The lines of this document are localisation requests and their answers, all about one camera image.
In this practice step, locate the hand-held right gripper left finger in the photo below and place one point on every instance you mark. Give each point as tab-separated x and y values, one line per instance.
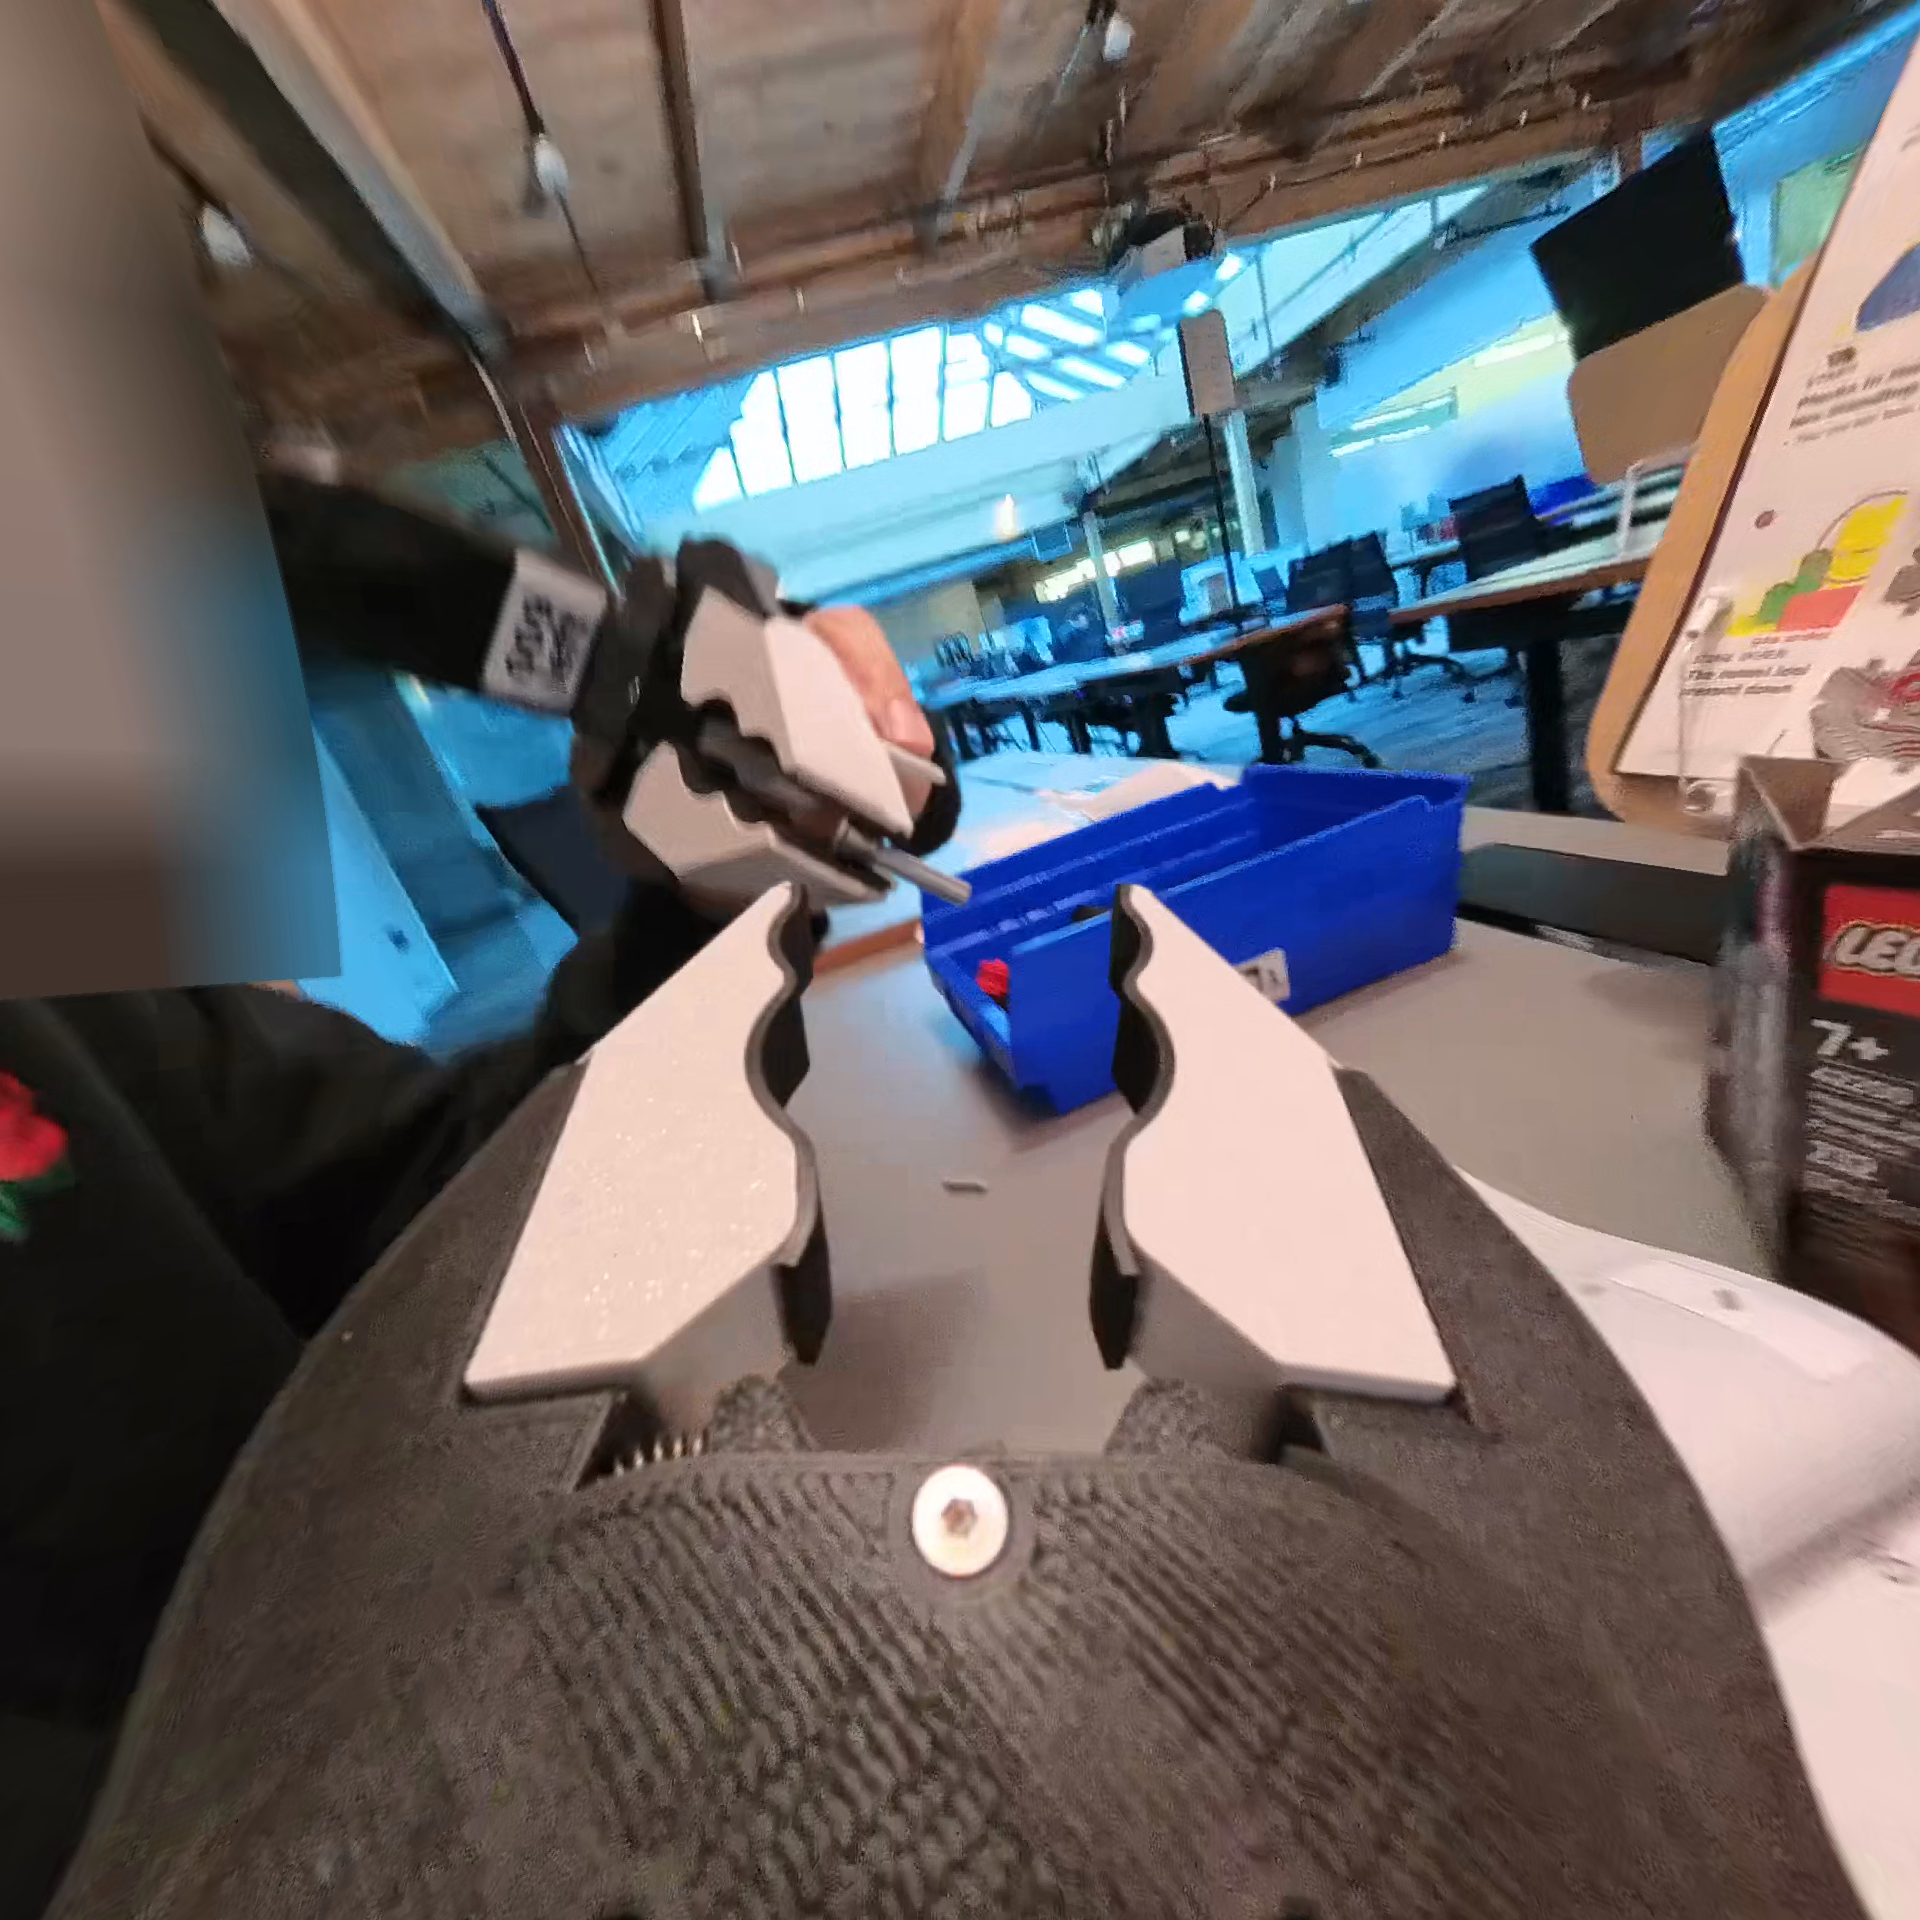
644	1185

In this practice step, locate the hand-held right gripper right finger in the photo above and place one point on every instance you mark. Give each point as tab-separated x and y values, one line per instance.
1275	1200

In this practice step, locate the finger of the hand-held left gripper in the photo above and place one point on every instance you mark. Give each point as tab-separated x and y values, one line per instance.
720	855
795	704

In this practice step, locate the grey axle piece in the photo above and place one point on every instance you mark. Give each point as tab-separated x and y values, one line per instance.
931	883

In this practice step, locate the blue plastic bin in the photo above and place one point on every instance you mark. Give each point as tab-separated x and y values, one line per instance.
1321	871

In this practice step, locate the person's left forearm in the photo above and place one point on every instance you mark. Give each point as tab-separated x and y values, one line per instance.
391	585

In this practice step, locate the person's left hand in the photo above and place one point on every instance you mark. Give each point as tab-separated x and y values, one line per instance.
884	675

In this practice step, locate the small red brick piece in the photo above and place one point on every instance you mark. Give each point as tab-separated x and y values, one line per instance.
992	978

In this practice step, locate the hanging light bulb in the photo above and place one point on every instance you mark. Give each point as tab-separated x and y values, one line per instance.
548	169

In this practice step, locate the black office chair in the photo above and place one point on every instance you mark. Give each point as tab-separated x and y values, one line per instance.
1304	675

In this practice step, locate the sign stand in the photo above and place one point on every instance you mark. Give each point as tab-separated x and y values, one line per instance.
1209	360

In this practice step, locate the black toy brick box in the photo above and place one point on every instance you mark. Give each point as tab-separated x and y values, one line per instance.
1860	1080

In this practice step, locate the long wooden table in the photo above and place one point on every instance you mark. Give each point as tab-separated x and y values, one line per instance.
1514	592

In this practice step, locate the colourful printed paper sheet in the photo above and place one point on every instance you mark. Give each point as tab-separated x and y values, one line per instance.
1845	451

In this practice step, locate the black monitor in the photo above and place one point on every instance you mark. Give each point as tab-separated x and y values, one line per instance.
1642	241

